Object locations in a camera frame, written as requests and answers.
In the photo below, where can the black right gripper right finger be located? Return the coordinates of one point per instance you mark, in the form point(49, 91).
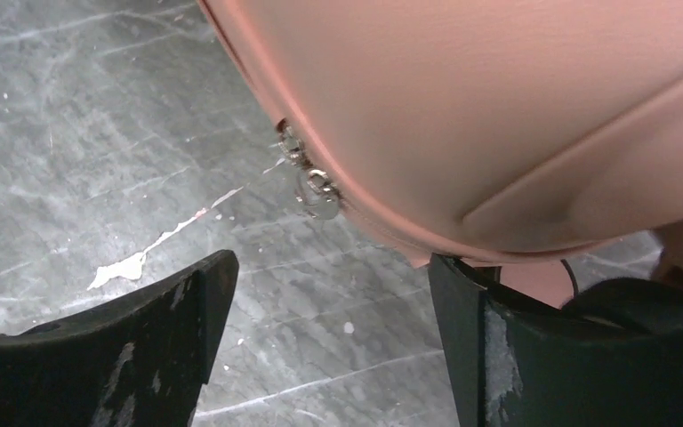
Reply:
point(612, 356)

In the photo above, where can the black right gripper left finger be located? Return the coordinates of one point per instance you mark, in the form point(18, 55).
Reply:
point(138, 360)

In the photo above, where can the pink hard-shell suitcase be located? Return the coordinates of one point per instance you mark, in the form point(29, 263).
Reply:
point(507, 134)

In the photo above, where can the silver zipper pull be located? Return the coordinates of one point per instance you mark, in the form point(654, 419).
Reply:
point(314, 191)

